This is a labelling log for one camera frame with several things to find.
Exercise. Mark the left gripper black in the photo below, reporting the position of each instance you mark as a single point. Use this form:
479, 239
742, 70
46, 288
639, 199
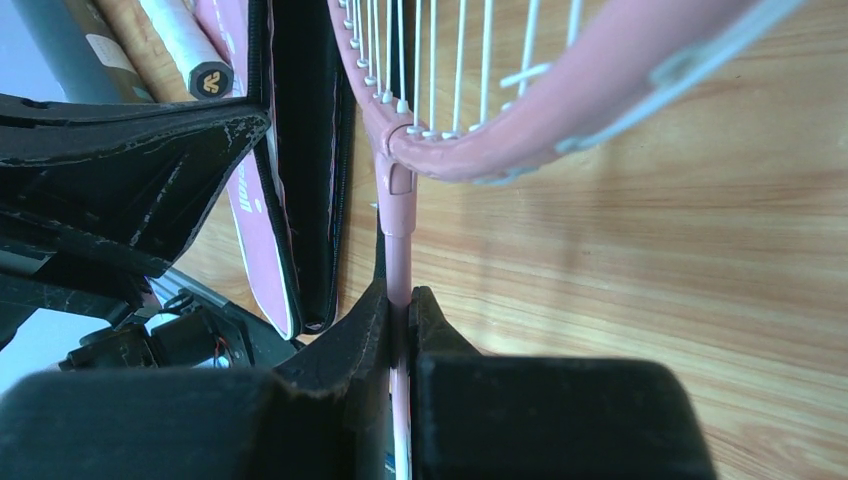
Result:
129, 185

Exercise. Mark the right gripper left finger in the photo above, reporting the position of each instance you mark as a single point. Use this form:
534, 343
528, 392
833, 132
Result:
322, 414

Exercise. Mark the pink racket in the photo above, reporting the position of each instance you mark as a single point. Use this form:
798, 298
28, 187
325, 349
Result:
205, 74
487, 91

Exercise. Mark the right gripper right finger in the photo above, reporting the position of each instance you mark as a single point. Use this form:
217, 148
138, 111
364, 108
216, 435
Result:
477, 416

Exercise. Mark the pink racket bag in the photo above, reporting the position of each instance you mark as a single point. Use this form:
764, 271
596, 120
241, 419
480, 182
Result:
288, 196

